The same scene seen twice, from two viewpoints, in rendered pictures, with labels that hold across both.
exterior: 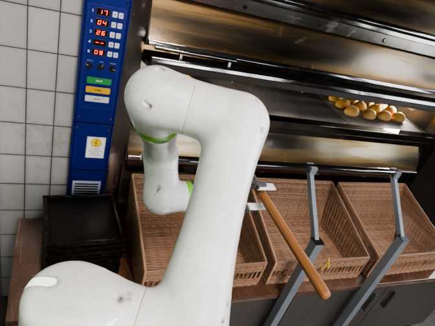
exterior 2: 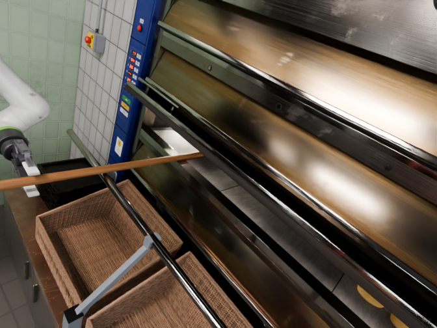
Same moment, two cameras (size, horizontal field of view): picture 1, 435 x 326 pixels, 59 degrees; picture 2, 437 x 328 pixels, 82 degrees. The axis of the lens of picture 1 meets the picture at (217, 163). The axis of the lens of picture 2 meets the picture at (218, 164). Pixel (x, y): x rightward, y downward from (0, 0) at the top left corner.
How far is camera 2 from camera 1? 1.58 m
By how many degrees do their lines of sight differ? 54
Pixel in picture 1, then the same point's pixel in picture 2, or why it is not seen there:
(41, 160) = (106, 142)
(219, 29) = (192, 84)
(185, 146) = (158, 181)
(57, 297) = not seen: outside the picture
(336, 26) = (301, 116)
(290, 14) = (248, 84)
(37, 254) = not seen: hidden behind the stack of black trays
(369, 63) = (357, 198)
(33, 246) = not seen: hidden behind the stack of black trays
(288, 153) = (231, 258)
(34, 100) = (110, 103)
